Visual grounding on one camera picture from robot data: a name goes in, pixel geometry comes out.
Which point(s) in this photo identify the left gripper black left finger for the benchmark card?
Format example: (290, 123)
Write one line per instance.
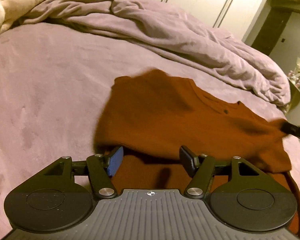
(113, 160)

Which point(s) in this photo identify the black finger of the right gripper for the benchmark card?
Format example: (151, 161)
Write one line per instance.
(291, 129)

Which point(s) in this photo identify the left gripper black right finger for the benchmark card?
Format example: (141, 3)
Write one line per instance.
(189, 160)

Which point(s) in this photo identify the rust orange knit sweater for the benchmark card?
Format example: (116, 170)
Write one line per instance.
(244, 175)

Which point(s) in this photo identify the gold side table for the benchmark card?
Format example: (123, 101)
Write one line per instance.
(294, 97)

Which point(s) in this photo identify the wrapped flower bouquet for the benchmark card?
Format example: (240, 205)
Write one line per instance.
(294, 75)

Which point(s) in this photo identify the purple bed sheet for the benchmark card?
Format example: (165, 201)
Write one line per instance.
(54, 83)

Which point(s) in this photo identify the dark doorway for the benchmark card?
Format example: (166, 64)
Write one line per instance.
(271, 31)

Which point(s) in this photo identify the purple crumpled duvet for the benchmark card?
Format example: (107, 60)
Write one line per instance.
(174, 34)

